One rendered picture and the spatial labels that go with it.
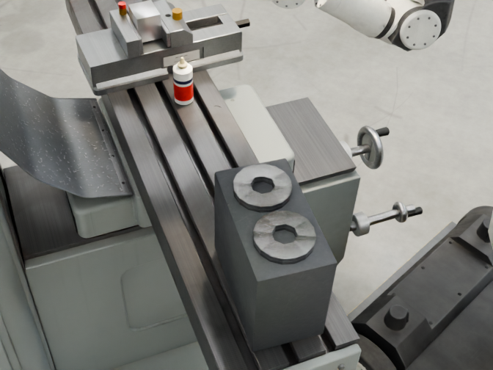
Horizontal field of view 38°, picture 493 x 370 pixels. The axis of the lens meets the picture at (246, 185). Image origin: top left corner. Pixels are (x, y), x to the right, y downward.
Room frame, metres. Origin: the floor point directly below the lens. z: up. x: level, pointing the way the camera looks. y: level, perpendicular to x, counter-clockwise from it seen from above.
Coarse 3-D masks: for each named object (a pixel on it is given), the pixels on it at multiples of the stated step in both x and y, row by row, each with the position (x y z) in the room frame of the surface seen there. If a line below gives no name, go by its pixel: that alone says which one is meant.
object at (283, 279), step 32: (224, 192) 0.74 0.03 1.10; (256, 192) 0.73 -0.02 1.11; (288, 192) 0.73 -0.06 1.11; (224, 224) 0.72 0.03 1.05; (256, 224) 0.67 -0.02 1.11; (288, 224) 0.67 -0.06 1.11; (224, 256) 0.72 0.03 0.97; (256, 256) 0.62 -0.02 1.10; (288, 256) 0.61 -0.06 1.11; (320, 256) 0.63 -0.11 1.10; (256, 288) 0.58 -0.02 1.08; (288, 288) 0.59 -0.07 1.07; (320, 288) 0.61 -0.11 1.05; (256, 320) 0.58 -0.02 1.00; (288, 320) 0.60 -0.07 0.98; (320, 320) 0.61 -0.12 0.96
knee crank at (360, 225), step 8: (392, 208) 1.27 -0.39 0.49; (400, 208) 1.25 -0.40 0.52; (408, 208) 1.27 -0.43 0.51; (416, 208) 1.28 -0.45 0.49; (360, 216) 1.21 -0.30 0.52; (376, 216) 1.23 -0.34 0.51; (384, 216) 1.24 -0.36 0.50; (392, 216) 1.24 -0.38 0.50; (400, 216) 1.24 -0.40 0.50; (408, 216) 1.26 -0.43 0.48; (352, 224) 1.20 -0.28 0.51; (360, 224) 1.19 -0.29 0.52; (368, 224) 1.20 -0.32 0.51; (360, 232) 1.18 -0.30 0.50; (368, 232) 1.19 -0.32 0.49
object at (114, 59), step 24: (120, 24) 1.28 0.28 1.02; (192, 24) 1.37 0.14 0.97; (216, 24) 1.37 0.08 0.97; (96, 48) 1.25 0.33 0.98; (120, 48) 1.26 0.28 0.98; (144, 48) 1.26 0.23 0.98; (168, 48) 1.26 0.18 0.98; (192, 48) 1.29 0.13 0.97; (216, 48) 1.31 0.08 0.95; (240, 48) 1.34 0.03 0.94; (96, 72) 1.19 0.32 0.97; (120, 72) 1.21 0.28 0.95; (144, 72) 1.24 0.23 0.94; (168, 72) 1.26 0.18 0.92
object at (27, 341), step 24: (0, 168) 1.10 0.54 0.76; (0, 192) 0.88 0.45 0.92; (0, 216) 0.86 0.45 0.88; (0, 240) 0.84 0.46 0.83; (0, 264) 0.82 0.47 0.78; (0, 288) 0.81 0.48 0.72; (24, 288) 0.86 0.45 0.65; (0, 312) 0.80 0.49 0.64; (24, 312) 0.83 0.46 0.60; (0, 336) 0.79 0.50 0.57; (24, 336) 0.82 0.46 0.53; (0, 360) 0.78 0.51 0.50; (24, 360) 0.80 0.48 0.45; (48, 360) 0.86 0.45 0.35
